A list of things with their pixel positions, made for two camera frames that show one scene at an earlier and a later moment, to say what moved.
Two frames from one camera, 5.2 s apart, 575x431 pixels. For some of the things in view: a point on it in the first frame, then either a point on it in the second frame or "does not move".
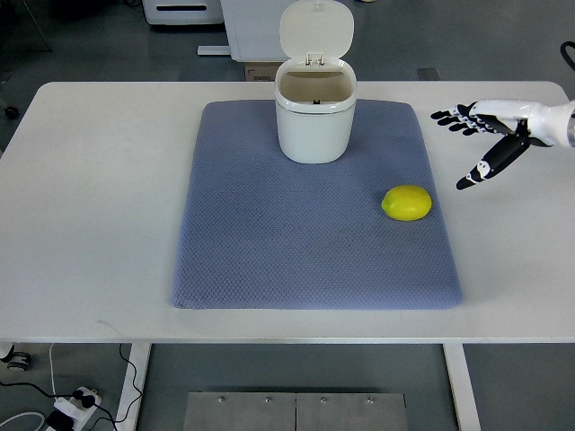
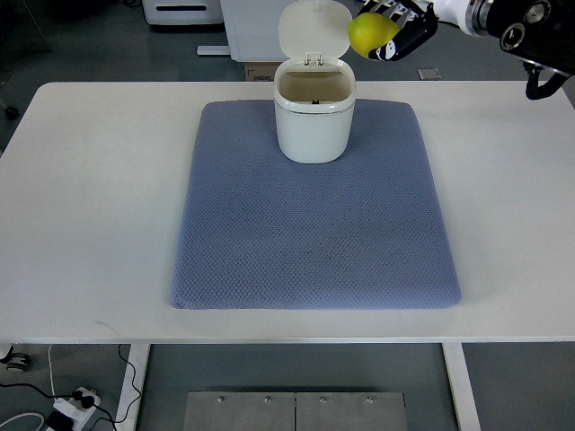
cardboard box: (260, 71) does not move
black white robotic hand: (521, 123) -> (418, 21)
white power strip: (76, 408) does not move
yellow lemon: (406, 202) -> (368, 30)
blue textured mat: (263, 232) does not move
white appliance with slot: (183, 12) does not move
